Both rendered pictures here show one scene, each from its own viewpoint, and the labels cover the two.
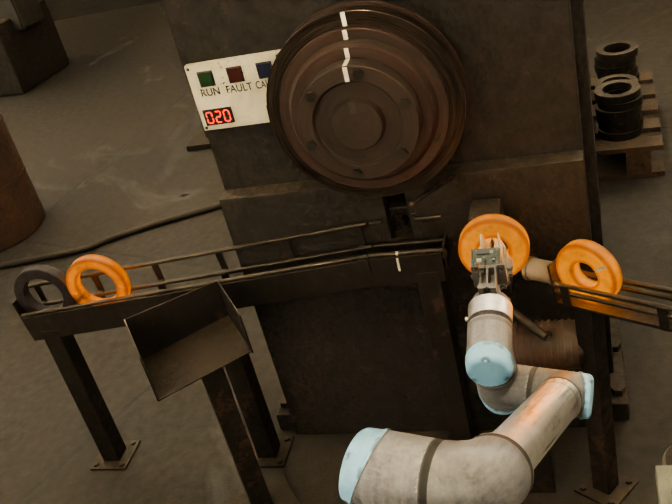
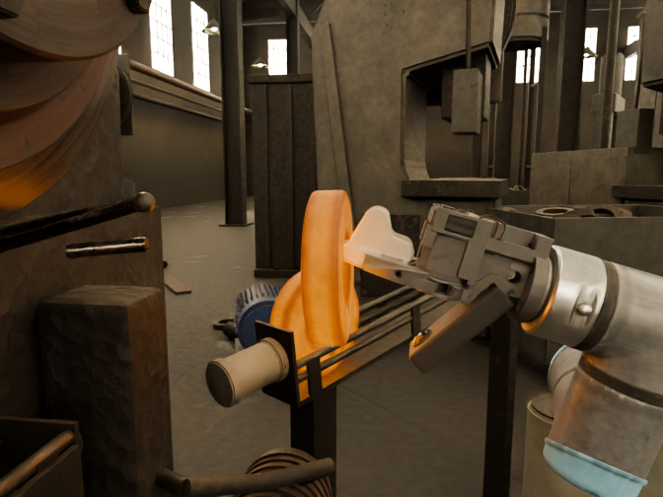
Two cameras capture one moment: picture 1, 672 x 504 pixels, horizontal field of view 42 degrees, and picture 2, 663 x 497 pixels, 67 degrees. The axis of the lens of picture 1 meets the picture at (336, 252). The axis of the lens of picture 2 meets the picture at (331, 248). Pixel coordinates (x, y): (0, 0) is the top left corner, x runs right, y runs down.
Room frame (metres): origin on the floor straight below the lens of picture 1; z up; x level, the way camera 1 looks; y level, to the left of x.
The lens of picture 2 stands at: (1.77, 0.15, 0.92)
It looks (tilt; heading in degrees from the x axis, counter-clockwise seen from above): 8 degrees down; 259
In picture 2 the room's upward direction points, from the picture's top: straight up
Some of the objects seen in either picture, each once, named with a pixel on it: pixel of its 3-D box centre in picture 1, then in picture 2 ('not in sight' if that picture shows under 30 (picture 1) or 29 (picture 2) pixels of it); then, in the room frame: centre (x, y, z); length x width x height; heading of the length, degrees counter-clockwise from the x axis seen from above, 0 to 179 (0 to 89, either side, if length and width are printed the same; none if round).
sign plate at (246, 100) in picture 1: (241, 91); not in sight; (2.18, 0.13, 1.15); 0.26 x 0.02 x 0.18; 71
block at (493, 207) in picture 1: (491, 246); (108, 402); (1.90, -0.39, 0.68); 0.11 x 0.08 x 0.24; 161
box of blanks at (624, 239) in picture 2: not in sight; (597, 279); (-0.05, -2.05, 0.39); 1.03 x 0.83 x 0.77; 176
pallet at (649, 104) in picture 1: (518, 104); not in sight; (3.75, -0.99, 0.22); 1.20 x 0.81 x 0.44; 69
